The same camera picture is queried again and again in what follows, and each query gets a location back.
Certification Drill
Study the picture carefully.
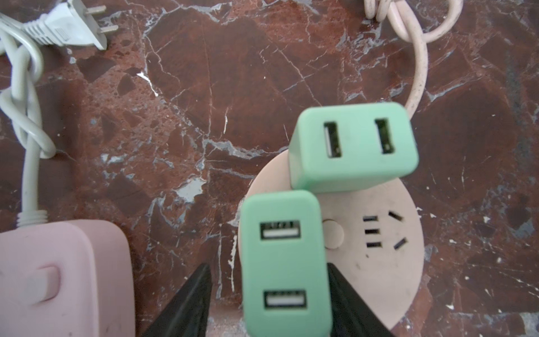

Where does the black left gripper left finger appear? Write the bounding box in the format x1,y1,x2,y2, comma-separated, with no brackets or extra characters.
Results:
143,263,212,337

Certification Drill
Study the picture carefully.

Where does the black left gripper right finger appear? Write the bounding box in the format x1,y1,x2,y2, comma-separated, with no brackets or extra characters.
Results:
327,263,394,337

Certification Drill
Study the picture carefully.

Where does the mint green charger cube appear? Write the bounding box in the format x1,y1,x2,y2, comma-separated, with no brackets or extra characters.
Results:
239,190,333,336

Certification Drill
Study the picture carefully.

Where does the light green charger cube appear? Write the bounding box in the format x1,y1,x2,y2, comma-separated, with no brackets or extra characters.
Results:
289,102,419,194

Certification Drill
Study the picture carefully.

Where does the beige round power strip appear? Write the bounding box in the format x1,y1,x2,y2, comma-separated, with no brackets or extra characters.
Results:
244,153,424,331

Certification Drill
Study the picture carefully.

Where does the pink square power strip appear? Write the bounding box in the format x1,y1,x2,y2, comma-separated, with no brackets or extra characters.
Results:
1,220,136,336

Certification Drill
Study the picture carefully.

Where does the beige three-pin plug cable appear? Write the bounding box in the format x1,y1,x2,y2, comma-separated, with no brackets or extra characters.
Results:
364,0,464,121

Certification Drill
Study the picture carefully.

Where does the white two-pin plug cable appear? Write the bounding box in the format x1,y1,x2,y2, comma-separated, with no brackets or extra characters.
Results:
0,0,120,228

